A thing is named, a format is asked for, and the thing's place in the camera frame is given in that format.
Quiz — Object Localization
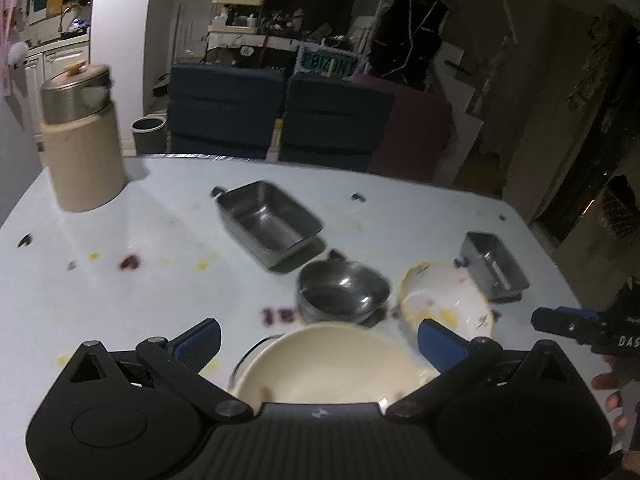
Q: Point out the beige jug with steel lid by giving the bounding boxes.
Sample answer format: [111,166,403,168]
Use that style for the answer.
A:
[39,60,126,212]

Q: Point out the person's right hand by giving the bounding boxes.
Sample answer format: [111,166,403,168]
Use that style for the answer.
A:
[591,355,633,416]

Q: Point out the small steel rectangular container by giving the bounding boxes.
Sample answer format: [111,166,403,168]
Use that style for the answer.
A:
[454,231,531,303]

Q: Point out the floral bowl with yellow rim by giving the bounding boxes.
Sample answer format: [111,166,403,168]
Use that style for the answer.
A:
[398,260,497,343]

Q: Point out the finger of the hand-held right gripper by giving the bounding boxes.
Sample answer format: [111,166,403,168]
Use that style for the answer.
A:
[531,309,598,345]
[552,306,606,322]

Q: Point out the dark blue chair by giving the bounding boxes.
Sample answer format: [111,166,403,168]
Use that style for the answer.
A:
[167,62,287,158]
[279,71,396,171]

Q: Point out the large steel rectangular container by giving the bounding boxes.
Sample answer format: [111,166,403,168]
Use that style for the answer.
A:
[212,181,325,268]

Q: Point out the kitchen faucet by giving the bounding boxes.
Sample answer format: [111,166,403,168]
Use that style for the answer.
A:
[61,4,85,37]

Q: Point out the black vest with white trim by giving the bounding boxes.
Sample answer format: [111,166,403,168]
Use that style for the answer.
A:
[372,0,448,91]

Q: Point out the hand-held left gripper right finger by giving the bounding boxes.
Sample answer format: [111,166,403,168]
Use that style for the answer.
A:
[386,319,583,423]

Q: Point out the grey trash bin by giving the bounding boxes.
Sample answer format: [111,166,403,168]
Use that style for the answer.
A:
[131,116,167,155]

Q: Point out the white kitchen base cabinets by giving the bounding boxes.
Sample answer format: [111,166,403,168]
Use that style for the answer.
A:
[22,45,92,156]

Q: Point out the cluttered storage shelf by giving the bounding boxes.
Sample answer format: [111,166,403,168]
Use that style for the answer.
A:
[207,0,391,71]

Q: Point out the teal sign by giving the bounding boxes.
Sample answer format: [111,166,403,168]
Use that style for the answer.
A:
[295,45,361,80]

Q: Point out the maroon chair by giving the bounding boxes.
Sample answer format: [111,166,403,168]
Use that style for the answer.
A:
[350,74,453,186]

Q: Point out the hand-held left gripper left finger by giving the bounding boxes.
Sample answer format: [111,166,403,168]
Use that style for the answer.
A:
[55,318,253,423]

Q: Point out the cream bowl with handles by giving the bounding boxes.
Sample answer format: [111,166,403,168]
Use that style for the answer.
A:
[232,324,437,408]

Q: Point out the round steel bowl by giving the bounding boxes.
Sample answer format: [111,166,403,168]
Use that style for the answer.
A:
[297,260,392,326]

